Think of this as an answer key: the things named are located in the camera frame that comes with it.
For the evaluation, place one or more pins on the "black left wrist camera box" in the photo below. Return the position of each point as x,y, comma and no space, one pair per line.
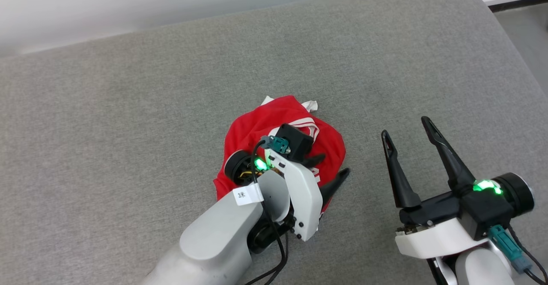
295,141

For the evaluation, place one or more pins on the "black baseboard strip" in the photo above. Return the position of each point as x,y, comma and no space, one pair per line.
522,1

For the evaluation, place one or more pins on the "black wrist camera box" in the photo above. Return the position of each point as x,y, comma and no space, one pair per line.
488,216
295,141

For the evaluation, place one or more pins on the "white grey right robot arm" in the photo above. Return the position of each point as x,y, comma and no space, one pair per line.
479,268

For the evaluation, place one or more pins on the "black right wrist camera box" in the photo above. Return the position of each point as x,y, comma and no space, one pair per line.
488,216

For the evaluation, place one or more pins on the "red and white garment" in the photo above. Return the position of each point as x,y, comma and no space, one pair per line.
257,126

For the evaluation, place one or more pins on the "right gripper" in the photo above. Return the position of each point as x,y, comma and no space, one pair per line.
432,240

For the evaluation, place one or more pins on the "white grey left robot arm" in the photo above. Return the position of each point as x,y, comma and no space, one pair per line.
218,238

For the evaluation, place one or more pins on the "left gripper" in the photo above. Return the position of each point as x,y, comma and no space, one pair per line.
306,199

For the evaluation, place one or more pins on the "grey fabric sofa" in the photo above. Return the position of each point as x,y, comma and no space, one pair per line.
128,148

